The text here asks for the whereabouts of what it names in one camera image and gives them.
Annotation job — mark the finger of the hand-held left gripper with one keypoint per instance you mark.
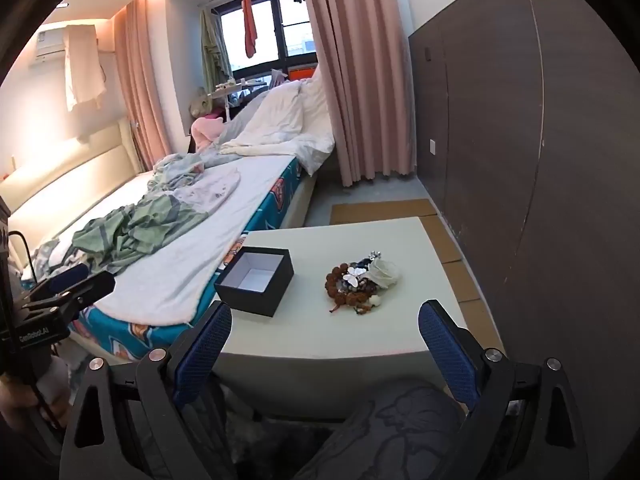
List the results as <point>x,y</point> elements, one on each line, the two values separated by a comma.
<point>62,277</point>
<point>85,290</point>

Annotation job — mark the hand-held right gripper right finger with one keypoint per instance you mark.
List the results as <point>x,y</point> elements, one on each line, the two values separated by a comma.
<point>447,350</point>

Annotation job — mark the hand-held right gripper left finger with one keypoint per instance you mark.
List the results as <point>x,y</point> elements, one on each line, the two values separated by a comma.
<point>207,340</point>

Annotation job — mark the black cardboard box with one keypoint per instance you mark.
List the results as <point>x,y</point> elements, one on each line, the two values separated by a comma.
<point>250,300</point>

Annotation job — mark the person's left hand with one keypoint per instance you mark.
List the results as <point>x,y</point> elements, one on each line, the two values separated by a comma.
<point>12,397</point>

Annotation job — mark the green crumpled clothes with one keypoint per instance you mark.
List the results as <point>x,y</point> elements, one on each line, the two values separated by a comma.
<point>140,225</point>

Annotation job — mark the small pearl ornament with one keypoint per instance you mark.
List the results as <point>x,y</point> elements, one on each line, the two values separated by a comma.
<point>375,301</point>

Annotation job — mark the white fabric flower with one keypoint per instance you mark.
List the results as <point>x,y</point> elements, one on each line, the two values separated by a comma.
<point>386,272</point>

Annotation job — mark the cream padded headboard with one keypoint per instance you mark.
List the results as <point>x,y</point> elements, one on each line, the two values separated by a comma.
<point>65,175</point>

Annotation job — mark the white butterfly hair clip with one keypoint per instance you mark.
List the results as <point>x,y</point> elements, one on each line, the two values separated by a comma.
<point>356,276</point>

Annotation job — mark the silver flower ornament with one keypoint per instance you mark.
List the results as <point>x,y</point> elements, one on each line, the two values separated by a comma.
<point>375,254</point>

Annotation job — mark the pale printed garment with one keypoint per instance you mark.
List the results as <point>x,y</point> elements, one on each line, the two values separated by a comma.
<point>210,187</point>

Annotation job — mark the brown cardboard floor sheets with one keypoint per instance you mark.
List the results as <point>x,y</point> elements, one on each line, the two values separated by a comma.
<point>380,210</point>

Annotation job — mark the pink plush toy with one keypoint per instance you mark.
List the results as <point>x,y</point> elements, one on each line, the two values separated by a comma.
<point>207,130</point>

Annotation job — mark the narrow pink curtain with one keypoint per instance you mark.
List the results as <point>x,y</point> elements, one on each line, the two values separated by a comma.
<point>145,85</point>

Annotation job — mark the white hanging cloth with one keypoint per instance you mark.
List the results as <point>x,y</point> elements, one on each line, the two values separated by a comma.
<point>85,65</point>

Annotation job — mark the white air conditioner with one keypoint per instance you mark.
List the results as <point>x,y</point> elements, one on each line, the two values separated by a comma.
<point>50,45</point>

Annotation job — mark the white duvet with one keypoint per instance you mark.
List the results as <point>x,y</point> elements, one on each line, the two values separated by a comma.
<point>290,120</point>

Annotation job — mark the small white side table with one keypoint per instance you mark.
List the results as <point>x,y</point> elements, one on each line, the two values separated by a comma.
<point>235,91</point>

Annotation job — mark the green hanging cloth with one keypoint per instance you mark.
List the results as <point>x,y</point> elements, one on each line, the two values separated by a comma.
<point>212,45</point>

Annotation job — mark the orange box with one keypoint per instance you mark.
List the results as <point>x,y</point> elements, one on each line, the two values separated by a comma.
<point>302,73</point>

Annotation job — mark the wide pink curtain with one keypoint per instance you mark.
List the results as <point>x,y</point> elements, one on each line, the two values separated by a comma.
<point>360,70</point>

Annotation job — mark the dark framed window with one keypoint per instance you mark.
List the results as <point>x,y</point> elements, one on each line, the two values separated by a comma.
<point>270,35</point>

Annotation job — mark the orange hanging towel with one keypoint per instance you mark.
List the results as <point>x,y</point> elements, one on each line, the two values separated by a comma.
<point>249,25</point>

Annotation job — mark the cream bed frame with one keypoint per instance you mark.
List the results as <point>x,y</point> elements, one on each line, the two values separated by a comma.
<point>302,195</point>

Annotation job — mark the white wall socket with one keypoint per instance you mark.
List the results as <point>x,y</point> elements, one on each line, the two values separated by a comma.
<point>433,147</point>

